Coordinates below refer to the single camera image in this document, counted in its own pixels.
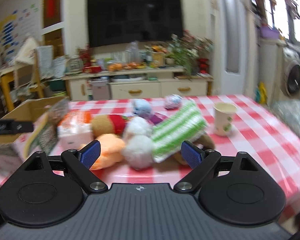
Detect black television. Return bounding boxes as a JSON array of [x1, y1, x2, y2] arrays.
[[87, 0, 184, 48]]

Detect potted flower plant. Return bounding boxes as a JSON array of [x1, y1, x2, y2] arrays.
[[168, 30, 213, 76]]

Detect brown bear red strawberry hat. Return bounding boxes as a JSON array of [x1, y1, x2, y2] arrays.
[[91, 114, 129, 138]]

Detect purple basin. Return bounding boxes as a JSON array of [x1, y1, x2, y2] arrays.
[[260, 26, 280, 40]]

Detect floral socks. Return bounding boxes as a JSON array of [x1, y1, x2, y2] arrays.
[[164, 94, 183, 110]]

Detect red checkered tablecloth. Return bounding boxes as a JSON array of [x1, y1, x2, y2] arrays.
[[0, 94, 300, 222]]

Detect orange plush toy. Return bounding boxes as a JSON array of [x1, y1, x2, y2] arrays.
[[90, 134, 125, 171]]

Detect paper cup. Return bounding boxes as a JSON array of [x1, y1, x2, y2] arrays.
[[214, 102, 237, 137]]

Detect cream TV cabinet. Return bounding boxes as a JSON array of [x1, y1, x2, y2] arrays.
[[62, 66, 213, 101]]

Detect cardboard box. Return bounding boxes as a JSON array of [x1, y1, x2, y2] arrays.
[[0, 96, 70, 144]]

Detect washing machine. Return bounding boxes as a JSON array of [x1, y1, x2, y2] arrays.
[[281, 45, 300, 99]]

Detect orange white tissue pack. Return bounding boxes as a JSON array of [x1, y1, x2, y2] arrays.
[[57, 110, 94, 150]]

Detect white standing air conditioner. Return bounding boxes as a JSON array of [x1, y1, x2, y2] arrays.
[[214, 0, 248, 95]]

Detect white fluffy plush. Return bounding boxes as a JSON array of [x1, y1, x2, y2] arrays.
[[121, 116, 154, 170]]

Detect light blue plush bunny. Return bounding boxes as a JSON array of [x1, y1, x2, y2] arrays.
[[132, 99, 153, 119]]

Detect green white striped cloth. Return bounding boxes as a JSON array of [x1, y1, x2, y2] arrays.
[[151, 100, 207, 163]]

